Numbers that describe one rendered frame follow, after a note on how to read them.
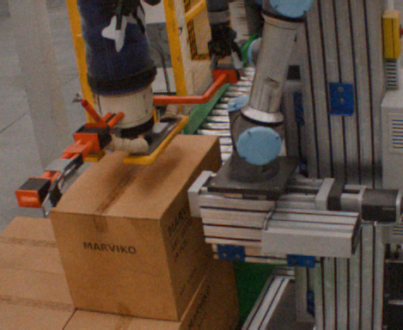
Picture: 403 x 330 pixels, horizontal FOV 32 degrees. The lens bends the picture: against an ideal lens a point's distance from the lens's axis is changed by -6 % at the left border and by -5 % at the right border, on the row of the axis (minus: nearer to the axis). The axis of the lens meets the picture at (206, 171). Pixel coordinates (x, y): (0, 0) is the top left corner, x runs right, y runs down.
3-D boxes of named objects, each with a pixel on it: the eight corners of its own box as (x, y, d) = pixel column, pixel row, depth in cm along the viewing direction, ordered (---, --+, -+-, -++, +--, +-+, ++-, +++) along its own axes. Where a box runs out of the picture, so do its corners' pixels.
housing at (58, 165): (57, 172, 208) (54, 158, 206) (76, 173, 206) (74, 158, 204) (45, 183, 202) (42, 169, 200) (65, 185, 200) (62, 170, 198)
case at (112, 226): (137, 223, 301) (120, 133, 283) (231, 229, 287) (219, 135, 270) (74, 308, 251) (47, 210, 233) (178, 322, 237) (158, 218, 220)
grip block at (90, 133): (86, 139, 227) (83, 122, 224) (113, 140, 224) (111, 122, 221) (74, 151, 220) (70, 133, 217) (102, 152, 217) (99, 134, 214)
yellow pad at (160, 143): (162, 120, 260) (161, 106, 257) (189, 120, 256) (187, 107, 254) (123, 163, 231) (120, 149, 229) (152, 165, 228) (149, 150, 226)
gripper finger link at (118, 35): (102, 52, 180) (107, 19, 181) (123, 51, 178) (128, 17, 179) (96, 49, 177) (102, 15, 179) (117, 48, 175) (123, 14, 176)
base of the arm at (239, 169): (285, 161, 222) (283, 131, 218) (271, 184, 210) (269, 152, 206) (238, 158, 228) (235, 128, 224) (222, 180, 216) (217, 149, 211)
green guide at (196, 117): (244, 44, 505) (242, 32, 501) (259, 44, 502) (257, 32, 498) (168, 140, 370) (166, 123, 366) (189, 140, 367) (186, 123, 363)
